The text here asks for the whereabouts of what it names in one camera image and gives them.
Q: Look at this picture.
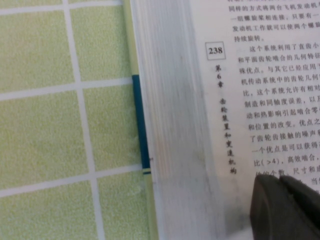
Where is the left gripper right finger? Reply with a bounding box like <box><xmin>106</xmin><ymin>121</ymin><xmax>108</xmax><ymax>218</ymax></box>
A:
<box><xmin>278</xmin><ymin>174</ymin><xmax>320</xmax><ymax>225</ymax></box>

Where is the technical book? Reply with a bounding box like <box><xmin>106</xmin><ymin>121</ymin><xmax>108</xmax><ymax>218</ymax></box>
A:
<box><xmin>121</xmin><ymin>0</ymin><xmax>320</xmax><ymax>240</ymax></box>

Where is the green checkered tablecloth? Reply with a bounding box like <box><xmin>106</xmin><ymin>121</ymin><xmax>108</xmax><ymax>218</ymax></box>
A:
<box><xmin>0</xmin><ymin>0</ymin><xmax>161</xmax><ymax>240</ymax></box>

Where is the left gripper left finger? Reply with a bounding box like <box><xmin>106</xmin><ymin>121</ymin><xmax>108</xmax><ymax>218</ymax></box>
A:
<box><xmin>249</xmin><ymin>173</ymin><xmax>320</xmax><ymax>240</ymax></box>

